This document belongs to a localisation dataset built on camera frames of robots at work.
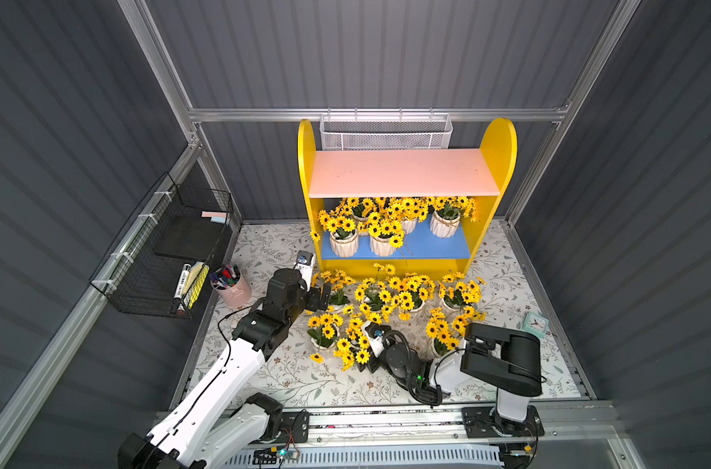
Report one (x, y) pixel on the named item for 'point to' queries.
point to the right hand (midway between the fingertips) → (362, 336)
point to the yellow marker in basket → (198, 273)
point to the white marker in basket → (181, 285)
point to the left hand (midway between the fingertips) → (311, 279)
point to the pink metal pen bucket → (232, 284)
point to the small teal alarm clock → (535, 323)
